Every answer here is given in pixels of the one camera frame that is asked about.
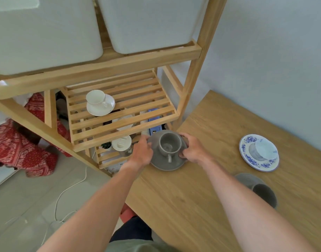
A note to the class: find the grey saucer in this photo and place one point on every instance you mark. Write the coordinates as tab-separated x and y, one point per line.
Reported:
245	178
160	162

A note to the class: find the person's green shirt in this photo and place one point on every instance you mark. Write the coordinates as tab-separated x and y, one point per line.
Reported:
142	246

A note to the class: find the person's left thumb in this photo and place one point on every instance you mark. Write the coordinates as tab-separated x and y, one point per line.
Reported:
144	139

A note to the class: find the person's right forearm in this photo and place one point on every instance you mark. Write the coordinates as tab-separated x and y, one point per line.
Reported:
249	207

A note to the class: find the blue floral saucer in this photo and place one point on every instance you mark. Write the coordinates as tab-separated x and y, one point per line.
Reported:
254	157

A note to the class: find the stack of white cups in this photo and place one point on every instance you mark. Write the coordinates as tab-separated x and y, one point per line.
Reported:
144	123

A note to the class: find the person's dark trousers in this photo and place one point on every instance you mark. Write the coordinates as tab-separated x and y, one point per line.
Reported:
133	230

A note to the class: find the person's left forearm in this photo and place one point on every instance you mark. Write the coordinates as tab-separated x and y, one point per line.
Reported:
95	209

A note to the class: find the person's right hand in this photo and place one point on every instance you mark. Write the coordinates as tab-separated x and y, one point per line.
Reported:
194	150

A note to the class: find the white saucer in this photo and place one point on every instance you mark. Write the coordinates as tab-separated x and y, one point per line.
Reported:
108	108

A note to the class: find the red stool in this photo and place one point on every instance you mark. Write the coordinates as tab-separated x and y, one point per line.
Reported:
126	213

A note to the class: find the grey cup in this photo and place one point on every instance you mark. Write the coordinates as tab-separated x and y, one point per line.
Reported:
169	146
266	195

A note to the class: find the wooden shelf rack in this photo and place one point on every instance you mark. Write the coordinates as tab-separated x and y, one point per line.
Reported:
123	97

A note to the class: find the large white storage bin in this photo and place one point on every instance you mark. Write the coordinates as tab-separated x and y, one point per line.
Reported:
42	34

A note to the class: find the white lidded jar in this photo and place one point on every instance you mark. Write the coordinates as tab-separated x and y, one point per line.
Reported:
122	146

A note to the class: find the white bowl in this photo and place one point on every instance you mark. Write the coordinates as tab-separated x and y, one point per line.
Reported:
123	123

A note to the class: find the blue box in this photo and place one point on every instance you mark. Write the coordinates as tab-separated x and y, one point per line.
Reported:
153	123

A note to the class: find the person's right thumb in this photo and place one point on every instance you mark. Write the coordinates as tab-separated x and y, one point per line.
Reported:
185	153

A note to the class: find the person's left hand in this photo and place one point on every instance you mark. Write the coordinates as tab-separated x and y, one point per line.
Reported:
142	154

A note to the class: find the white blue-rimmed cup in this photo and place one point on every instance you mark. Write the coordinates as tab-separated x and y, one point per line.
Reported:
266	149

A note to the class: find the small green plant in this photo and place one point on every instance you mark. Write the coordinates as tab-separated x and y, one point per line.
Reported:
106	145

